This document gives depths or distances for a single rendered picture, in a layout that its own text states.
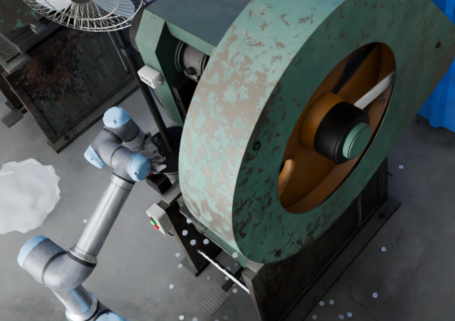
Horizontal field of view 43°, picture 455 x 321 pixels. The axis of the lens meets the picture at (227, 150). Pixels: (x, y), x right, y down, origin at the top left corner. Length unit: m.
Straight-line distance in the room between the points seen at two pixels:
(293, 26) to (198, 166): 0.38
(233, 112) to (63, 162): 2.43
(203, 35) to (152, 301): 1.62
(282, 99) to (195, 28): 0.51
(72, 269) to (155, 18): 0.78
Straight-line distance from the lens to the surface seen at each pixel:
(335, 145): 1.46
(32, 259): 1.87
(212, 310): 2.61
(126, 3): 2.39
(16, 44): 3.27
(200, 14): 1.68
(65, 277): 1.80
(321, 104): 1.49
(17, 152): 3.77
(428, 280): 2.79
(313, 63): 1.25
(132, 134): 1.88
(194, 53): 1.69
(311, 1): 1.27
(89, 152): 1.83
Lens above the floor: 2.54
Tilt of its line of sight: 52 degrees down
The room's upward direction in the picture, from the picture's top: 18 degrees counter-clockwise
